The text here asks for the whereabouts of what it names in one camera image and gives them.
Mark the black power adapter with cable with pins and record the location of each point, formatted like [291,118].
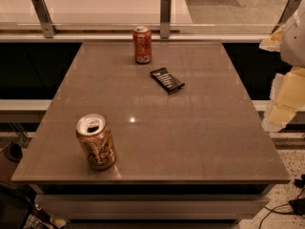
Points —
[297,205]

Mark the metal railing bracket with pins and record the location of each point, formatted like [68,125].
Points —
[165,18]
[290,8]
[41,10]

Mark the left metal railing bracket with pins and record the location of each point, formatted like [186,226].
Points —
[41,10]

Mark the dark bin at left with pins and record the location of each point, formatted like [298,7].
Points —
[10,156]

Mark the middle metal railing bracket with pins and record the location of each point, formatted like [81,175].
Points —
[165,18]

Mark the gold brown open can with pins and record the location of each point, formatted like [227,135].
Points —
[95,138]

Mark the orange soda can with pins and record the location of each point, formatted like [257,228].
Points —
[142,41]

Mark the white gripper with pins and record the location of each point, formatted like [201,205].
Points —
[294,45]

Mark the black rxbar chocolate wrapper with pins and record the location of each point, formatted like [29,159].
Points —
[166,80]

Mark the right metal railing bracket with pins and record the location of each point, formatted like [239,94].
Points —
[290,8]

